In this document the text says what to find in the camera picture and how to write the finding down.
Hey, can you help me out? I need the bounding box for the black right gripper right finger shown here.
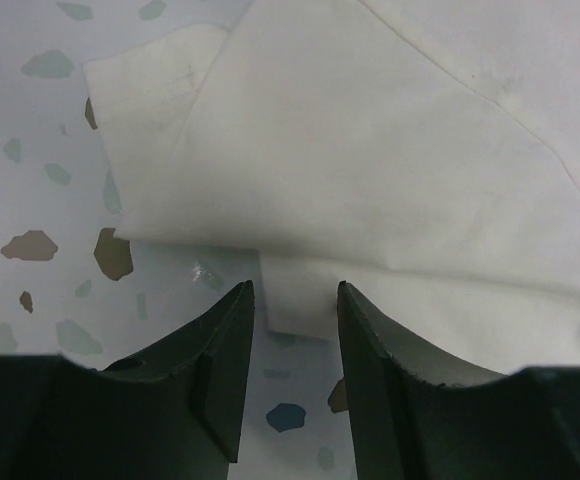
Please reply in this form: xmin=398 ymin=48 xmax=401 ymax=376
xmin=337 ymin=282 xmax=520 ymax=479

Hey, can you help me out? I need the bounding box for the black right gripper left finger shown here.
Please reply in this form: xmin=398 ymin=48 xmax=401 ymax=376
xmin=89 ymin=281 xmax=254 ymax=479

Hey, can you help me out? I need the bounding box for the white printed t shirt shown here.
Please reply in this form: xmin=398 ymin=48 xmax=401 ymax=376
xmin=84 ymin=1 xmax=580 ymax=372

